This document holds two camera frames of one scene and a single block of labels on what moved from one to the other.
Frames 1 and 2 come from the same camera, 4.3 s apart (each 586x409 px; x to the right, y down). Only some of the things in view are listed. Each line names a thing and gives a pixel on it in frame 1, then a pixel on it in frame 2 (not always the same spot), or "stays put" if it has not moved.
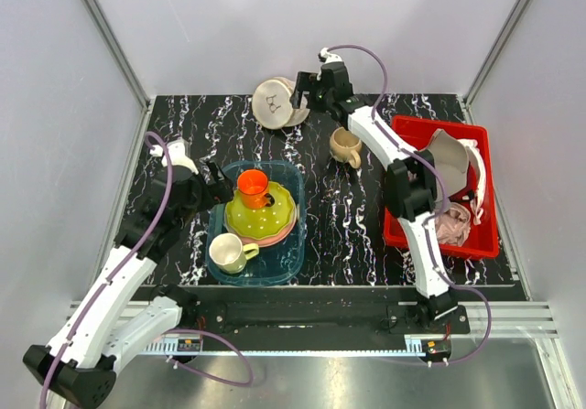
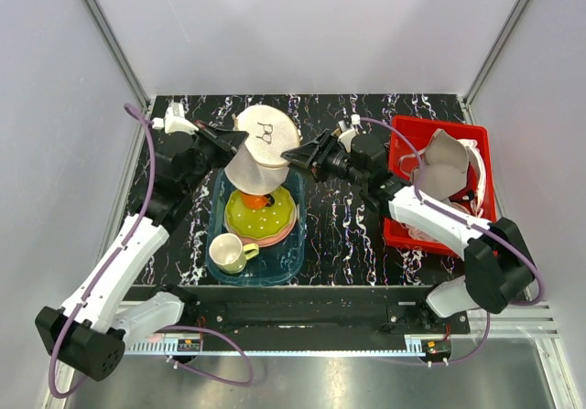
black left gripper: x=222 y=188 → x=222 y=140
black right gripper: x=303 y=83 → x=316 y=152
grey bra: x=452 y=160 stays put
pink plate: x=274 y=240 stays put
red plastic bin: x=419 y=133 stays put
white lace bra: x=477 y=202 stays put
